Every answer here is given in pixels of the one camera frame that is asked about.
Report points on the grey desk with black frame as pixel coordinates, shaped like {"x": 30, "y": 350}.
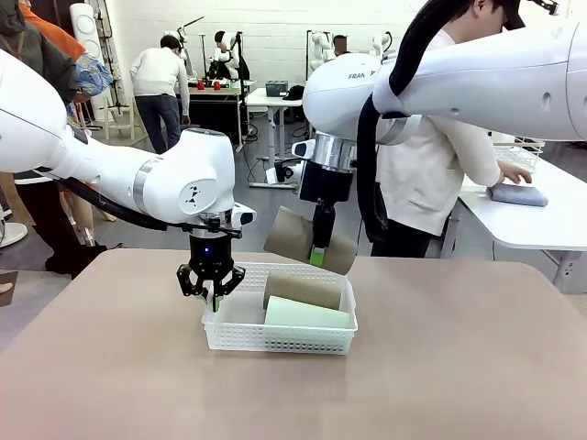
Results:
{"x": 215, "y": 94}

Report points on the white side table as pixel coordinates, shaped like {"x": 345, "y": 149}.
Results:
{"x": 527, "y": 224}

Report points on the person in dark grey jacket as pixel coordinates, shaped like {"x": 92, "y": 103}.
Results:
{"x": 41, "y": 59}

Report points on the brown board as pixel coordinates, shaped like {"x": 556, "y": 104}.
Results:
{"x": 7, "y": 289}

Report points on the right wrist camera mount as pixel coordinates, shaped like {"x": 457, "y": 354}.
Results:
{"x": 273, "y": 174}

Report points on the grey storage crate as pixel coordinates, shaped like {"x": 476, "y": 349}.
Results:
{"x": 276, "y": 88}

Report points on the brown paper cup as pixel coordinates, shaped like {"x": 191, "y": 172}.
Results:
{"x": 289, "y": 238}
{"x": 302, "y": 289}

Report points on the person in white shirt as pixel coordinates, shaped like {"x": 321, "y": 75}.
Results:
{"x": 156, "y": 73}

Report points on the person in white sweater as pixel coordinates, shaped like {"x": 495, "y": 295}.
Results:
{"x": 422, "y": 174}

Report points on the white standing desk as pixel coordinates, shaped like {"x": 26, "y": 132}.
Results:
{"x": 270, "y": 98}

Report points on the seated person in black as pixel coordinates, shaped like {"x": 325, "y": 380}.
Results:
{"x": 341, "y": 45}

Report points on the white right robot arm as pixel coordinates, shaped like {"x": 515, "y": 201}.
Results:
{"x": 481, "y": 73}

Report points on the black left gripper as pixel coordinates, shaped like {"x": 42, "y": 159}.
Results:
{"x": 211, "y": 252}

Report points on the white wooden chair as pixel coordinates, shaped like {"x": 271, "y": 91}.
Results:
{"x": 120, "y": 119}

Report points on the white round stand base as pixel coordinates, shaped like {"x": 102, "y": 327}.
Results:
{"x": 11, "y": 234}

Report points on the white perforated plastic basket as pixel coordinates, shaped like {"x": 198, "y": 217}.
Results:
{"x": 238, "y": 339}

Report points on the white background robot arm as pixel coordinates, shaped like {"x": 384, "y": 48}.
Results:
{"x": 379, "y": 42}
{"x": 318, "y": 46}

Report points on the person in orange jacket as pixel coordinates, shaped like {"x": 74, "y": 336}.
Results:
{"x": 94, "y": 75}

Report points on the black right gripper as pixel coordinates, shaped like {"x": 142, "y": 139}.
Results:
{"x": 328, "y": 183}

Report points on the person's right forearm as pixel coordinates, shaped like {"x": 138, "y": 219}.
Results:
{"x": 481, "y": 169}

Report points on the grey cloth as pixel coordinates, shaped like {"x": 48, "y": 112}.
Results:
{"x": 518, "y": 196}

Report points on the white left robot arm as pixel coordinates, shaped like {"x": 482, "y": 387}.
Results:
{"x": 183, "y": 174}

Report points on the person's right hand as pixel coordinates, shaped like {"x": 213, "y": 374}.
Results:
{"x": 516, "y": 173}

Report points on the pale green cup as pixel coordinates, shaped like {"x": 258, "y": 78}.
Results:
{"x": 302, "y": 316}

